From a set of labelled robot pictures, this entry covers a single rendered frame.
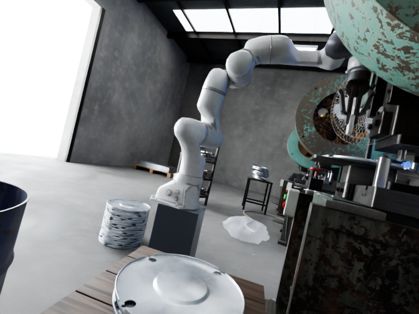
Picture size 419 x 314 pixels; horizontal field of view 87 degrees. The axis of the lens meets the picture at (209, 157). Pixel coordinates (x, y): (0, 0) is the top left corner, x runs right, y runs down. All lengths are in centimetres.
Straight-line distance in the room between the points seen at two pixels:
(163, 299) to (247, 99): 776
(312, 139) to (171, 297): 200
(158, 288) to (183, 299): 6
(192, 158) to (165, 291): 56
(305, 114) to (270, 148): 532
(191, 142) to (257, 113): 701
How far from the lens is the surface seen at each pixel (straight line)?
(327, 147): 231
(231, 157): 776
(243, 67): 93
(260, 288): 74
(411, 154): 101
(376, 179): 80
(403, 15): 60
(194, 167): 95
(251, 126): 780
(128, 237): 161
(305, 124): 233
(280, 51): 101
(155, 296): 54
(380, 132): 97
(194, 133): 93
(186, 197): 95
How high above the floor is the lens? 67
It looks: 1 degrees up
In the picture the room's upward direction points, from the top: 13 degrees clockwise
